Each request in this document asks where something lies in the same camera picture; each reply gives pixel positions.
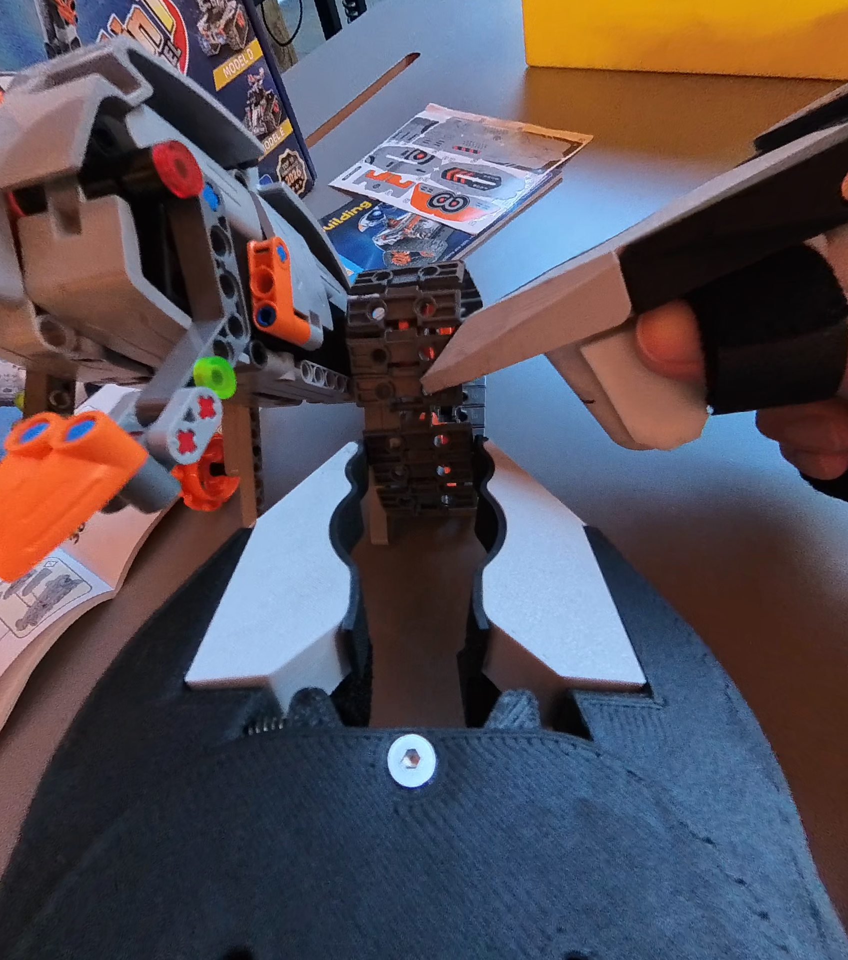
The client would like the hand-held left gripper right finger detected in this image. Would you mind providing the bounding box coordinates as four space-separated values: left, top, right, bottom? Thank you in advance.
460 439 651 727

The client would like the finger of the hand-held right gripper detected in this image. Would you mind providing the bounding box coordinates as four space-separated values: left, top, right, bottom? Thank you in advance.
482 122 846 307
418 249 636 397

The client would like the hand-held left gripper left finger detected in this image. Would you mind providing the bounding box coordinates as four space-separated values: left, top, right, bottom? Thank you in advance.
184 442 374 727

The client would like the dark grey toy track belt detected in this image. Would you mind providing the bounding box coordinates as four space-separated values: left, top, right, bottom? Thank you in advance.
345 258 488 549

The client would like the grey orange block toy robot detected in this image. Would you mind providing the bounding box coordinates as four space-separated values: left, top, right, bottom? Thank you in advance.
0 37 353 586

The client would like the grey desk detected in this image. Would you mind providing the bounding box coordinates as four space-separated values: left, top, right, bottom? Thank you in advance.
0 0 848 960

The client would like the person's right hand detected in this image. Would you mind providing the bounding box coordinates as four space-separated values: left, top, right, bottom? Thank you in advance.
634 213 848 483

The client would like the yellow storage bin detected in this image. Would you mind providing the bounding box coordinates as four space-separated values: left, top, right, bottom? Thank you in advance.
521 0 848 82

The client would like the sticker sheet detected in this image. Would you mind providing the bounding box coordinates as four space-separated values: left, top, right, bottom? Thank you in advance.
328 103 593 225

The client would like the open instruction booklet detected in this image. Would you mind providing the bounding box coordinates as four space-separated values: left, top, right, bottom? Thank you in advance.
0 390 185 819

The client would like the blue toy robot box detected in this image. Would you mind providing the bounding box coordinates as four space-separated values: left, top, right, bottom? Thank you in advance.
0 0 318 460

